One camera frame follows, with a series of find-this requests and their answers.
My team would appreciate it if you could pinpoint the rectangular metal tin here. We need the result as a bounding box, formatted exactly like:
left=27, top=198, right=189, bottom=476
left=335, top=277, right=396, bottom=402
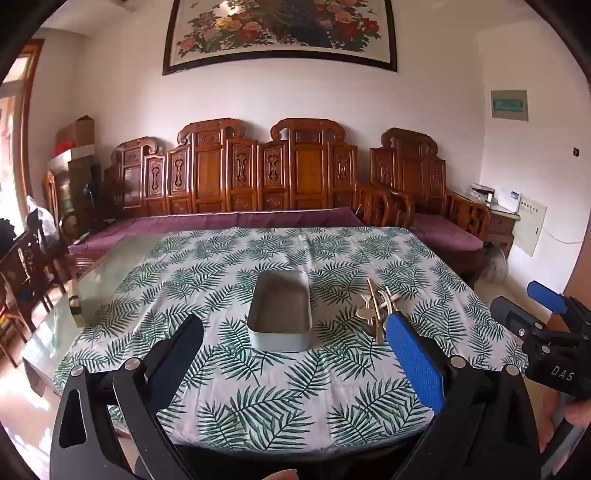
left=247, top=270, right=314, bottom=352

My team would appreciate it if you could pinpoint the wooden dining chair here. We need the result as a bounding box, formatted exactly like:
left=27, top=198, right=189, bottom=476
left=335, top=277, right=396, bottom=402
left=0, top=226, right=66, bottom=370

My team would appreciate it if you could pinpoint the clear plastic bag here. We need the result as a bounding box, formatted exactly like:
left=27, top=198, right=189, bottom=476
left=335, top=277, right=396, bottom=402
left=25, top=196, right=48, bottom=223

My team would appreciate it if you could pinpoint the person's right hand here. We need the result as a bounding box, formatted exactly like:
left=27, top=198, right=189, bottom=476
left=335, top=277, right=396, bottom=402
left=537, top=391, right=591, bottom=457

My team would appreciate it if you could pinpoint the green wall electrical box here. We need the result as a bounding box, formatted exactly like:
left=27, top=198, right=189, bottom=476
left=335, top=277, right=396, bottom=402
left=490, top=90, right=529, bottom=121

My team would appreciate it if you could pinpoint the framed floral painting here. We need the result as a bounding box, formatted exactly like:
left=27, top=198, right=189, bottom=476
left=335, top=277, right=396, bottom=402
left=163, top=0, right=398, bottom=76

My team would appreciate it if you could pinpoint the dark cabinet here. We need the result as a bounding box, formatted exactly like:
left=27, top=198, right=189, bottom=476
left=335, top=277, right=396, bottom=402
left=67, top=157, right=103, bottom=232

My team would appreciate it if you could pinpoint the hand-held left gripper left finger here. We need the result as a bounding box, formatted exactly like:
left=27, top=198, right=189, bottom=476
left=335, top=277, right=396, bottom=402
left=50, top=315, right=205, bottom=480

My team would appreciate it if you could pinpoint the wooden window frame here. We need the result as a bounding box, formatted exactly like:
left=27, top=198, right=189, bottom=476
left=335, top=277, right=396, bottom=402
left=0, top=39, right=45, bottom=232

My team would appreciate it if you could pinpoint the white wall panel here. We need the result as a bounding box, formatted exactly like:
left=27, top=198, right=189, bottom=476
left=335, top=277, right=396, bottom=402
left=512, top=200, right=548, bottom=257

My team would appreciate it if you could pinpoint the brown door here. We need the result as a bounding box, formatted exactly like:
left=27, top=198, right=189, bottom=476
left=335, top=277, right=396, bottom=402
left=566, top=161, right=591, bottom=305

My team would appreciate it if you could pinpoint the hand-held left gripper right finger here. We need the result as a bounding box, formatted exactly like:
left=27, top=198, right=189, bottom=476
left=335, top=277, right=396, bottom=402
left=385, top=312, right=541, bottom=480

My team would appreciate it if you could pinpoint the leaf print tablecloth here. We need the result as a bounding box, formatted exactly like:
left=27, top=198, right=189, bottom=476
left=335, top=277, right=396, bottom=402
left=52, top=227, right=529, bottom=453

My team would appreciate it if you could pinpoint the wooden side table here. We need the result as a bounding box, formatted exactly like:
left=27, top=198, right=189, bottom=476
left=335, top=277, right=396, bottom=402
left=485, top=203, right=520, bottom=259

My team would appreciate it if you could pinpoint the white telephone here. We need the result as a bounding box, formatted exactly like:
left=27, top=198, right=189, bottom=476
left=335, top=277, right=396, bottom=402
left=496, top=188, right=522, bottom=213

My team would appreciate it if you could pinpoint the carved wooden sofa bench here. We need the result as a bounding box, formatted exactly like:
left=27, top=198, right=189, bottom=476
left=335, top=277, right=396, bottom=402
left=69, top=117, right=393, bottom=278

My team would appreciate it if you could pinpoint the wooden block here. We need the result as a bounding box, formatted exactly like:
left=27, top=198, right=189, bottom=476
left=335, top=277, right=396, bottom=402
left=68, top=281, right=85, bottom=328

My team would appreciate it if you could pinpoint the brown cardboard box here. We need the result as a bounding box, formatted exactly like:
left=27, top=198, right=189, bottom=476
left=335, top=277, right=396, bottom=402
left=56, top=115, right=95, bottom=147

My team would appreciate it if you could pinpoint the white cable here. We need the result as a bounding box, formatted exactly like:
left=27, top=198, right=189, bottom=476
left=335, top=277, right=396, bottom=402
left=545, top=225, right=583, bottom=244

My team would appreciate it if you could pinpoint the square purple seat cushion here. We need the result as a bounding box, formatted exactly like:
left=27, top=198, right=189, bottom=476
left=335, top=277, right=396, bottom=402
left=410, top=215, right=485, bottom=252

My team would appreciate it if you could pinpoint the long purple seat cushion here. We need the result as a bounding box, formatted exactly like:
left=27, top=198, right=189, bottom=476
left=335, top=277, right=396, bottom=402
left=68, top=207, right=365, bottom=254

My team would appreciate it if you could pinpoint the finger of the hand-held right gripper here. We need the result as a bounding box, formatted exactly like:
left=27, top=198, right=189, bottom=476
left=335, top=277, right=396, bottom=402
left=490, top=296, right=591, bottom=365
left=527, top=281, right=591, bottom=326

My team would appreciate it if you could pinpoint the carved wooden armchair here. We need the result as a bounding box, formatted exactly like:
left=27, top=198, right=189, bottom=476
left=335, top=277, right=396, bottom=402
left=358, top=128, right=492, bottom=287

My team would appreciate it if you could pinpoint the wooden chopstick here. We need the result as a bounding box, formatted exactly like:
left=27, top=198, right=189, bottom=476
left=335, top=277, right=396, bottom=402
left=372, top=295, right=387, bottom=345
left=367, top=278, right=382, bottom=344

